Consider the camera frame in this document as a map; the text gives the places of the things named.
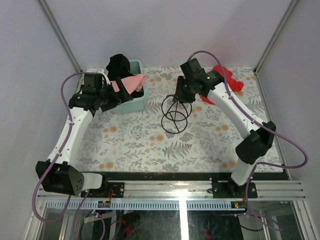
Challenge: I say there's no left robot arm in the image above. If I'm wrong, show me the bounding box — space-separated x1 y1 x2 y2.
35 72 133 198

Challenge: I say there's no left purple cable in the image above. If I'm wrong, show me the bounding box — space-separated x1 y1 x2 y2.
32 72 106 240

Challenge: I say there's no corner aluminium post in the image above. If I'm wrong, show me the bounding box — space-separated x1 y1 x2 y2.
36 0 83 72
253 0 301 75

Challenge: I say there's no floral table mat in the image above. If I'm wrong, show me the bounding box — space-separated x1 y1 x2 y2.
74 66 285 173

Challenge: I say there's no black wire hat stand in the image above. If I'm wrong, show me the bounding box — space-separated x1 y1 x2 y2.
160 94 193 135

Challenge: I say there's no black cap gold logo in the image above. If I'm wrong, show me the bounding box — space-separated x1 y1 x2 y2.
106 54 133 80

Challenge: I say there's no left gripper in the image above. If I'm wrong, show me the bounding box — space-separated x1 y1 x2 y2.
96 78 133 112

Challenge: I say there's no red cloth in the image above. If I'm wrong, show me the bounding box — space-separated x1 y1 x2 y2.
200 65 244 105

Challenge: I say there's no right corner aluminium post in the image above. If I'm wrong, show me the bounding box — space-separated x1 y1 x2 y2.
253 0 301 75

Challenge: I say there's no teal plastic bin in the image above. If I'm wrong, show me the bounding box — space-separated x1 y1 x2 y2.
109 60 147 115

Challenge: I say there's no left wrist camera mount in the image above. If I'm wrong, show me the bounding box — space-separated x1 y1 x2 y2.
97 71 111 86

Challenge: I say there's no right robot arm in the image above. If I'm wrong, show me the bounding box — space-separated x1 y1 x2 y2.
173 58 276 198

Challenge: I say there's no purple cable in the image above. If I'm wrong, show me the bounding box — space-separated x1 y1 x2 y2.
32 72 106 240
187 50 309 232

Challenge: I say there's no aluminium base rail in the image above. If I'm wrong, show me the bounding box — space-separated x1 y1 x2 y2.
37 179 307 200

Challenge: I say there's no pink baseball cap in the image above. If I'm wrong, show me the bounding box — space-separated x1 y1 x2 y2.
121 73 147 94

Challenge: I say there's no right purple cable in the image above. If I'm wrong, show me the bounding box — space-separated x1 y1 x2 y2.
187 50 309 232

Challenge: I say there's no left corner aluminium post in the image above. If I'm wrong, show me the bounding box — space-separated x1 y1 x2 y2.
36 0 83 72

